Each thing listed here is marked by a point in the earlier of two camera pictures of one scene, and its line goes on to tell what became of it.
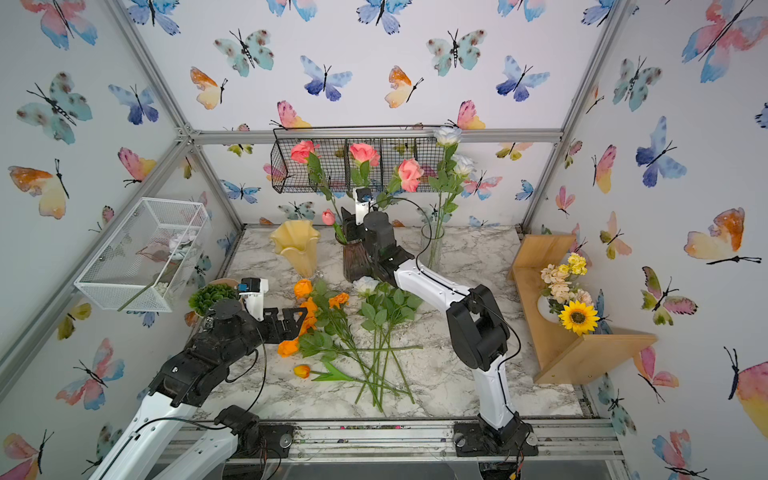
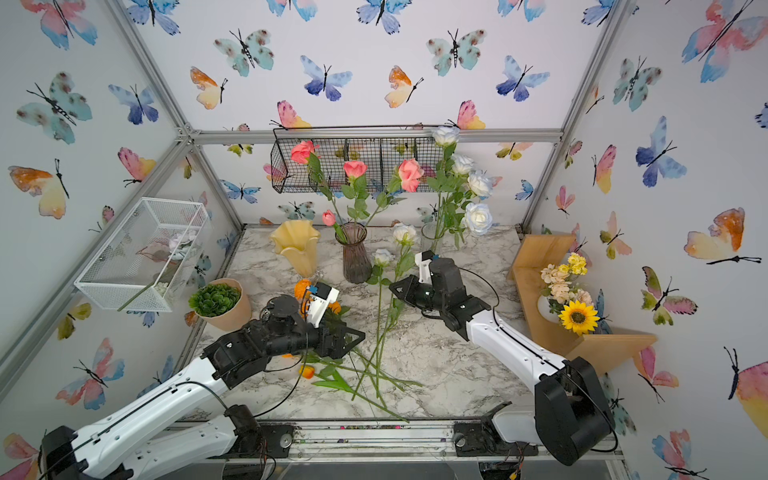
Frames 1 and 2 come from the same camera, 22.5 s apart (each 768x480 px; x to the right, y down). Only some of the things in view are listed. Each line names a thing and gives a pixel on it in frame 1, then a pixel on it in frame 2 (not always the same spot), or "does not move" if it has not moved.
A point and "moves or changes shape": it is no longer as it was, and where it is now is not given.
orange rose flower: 303,287 does not move
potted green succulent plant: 204,298 does not move
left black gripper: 290,329 → 336,350
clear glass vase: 432,246 does not move
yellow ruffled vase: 298,239 does not move
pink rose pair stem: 366,155 moves or changes shape
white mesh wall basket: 138,266 does not move
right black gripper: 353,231 → 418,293
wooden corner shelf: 563,357 does not move
